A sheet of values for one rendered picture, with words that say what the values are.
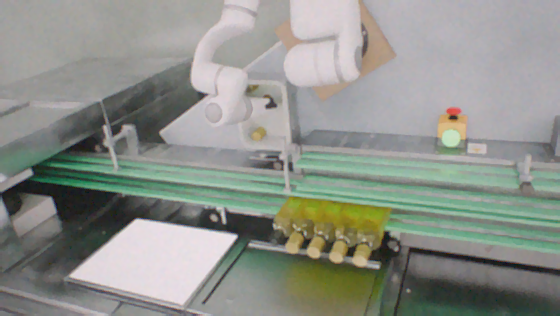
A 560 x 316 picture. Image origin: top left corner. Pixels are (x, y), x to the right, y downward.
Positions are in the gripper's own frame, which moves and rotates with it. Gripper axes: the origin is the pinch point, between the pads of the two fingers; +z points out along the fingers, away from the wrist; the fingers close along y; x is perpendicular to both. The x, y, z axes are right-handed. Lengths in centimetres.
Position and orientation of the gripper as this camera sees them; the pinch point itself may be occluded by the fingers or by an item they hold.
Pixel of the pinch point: (263, 103)
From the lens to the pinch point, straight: 136.1
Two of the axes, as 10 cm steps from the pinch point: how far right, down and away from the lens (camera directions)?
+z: 3.9, -1.9, 9.0
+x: 0.1, -9.8, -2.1
